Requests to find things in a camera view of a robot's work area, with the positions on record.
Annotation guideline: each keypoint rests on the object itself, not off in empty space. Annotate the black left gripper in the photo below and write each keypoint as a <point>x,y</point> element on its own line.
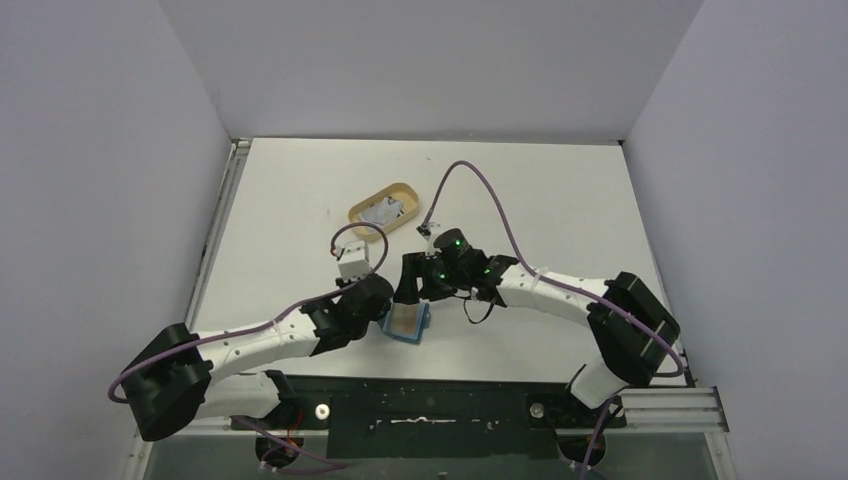
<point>382,312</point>

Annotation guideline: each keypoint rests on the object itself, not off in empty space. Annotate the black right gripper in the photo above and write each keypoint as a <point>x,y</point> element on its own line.
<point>415,279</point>

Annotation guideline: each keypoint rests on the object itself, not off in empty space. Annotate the blue card holder wallet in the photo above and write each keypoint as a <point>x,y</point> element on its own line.
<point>406,322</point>

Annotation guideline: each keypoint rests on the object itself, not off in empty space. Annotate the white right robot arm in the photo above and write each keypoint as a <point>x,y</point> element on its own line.
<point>633,330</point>

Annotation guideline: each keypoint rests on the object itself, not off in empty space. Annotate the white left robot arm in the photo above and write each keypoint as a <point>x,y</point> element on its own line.
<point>181,375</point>

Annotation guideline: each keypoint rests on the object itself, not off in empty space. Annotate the grey card in tray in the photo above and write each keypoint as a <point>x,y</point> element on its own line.
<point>383,212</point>

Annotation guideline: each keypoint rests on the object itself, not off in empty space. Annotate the beige oval tray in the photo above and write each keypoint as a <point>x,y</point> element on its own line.
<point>398,190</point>

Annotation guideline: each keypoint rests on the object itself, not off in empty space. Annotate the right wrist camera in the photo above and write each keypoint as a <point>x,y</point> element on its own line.
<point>429,231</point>

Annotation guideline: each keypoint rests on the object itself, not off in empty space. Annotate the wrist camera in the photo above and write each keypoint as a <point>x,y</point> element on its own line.
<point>429,231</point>
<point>352,261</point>

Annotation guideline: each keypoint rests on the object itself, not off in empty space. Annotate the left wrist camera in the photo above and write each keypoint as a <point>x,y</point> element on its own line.
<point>352,261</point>

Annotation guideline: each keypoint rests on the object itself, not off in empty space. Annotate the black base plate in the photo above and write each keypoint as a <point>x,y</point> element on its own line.
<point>426,444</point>

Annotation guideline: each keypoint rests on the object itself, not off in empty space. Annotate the aluminium frame rail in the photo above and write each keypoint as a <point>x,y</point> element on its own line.
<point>335,405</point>

